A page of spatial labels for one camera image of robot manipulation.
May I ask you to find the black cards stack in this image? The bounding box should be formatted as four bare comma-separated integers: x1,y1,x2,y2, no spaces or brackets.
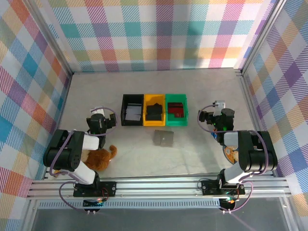
146,103,164,120

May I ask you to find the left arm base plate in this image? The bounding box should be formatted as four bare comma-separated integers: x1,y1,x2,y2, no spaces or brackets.
73,180,117,197

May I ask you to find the blue orange toy brick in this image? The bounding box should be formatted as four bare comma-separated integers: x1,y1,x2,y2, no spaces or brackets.
210,131,221,144

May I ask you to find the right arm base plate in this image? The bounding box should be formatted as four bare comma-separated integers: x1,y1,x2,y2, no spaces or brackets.
201,179,246,196

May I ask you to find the red cards stack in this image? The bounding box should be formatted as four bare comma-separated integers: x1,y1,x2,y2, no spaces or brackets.
167,102,185,119

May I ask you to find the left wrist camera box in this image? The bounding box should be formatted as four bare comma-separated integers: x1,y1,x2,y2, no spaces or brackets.
90,106,106,116

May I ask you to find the grey card holder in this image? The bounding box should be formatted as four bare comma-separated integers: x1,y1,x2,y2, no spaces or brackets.
153,129,174,147

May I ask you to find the yellow plastic bin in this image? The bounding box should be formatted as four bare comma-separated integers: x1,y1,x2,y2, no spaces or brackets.
142,93,167,127

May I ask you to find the orange plush toy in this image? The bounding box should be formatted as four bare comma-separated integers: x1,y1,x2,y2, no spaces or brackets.
80,144,118,172

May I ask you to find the white cards stack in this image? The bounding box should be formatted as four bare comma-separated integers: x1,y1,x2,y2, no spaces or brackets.
125,103,141,121

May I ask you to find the aluminium side rail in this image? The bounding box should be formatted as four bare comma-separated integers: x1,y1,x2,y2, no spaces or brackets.
239,69,277,178
42,71,74,180

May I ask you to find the black plastic bin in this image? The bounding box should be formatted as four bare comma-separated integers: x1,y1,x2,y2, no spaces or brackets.
121,93,145,127

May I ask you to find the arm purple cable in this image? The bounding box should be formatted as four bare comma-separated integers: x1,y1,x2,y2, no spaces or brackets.
197,103,268,214
48,107,119,214

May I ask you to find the round cartoon coaster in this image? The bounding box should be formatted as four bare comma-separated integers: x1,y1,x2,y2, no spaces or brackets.
222,143,241,167

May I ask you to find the grey slotted cable duct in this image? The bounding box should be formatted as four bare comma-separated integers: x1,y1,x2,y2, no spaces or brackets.
38,201,222,210

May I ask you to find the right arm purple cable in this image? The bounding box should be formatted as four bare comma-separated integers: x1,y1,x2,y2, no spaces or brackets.
197,103,268,214

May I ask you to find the green plastic bin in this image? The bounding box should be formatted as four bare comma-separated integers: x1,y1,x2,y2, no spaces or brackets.
165,93,189,127

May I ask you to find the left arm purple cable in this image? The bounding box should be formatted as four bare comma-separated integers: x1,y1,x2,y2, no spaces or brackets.
48,107,119,214

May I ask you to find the aluminium frame post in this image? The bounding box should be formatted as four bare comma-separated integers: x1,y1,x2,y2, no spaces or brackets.
23,0,74,74
239,0,289,76

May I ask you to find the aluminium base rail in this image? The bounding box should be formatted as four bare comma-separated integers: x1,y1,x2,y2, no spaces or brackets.
26,177,292,200

